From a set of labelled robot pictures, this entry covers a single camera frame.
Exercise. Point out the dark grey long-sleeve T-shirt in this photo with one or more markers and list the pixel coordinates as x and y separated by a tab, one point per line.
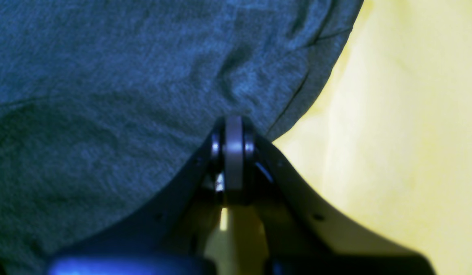
102	101

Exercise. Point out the yellow table cloth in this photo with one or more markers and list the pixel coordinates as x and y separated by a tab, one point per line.
372	103

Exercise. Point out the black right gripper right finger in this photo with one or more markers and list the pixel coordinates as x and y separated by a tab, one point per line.
306	235

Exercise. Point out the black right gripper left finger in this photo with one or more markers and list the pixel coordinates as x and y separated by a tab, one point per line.
167	235

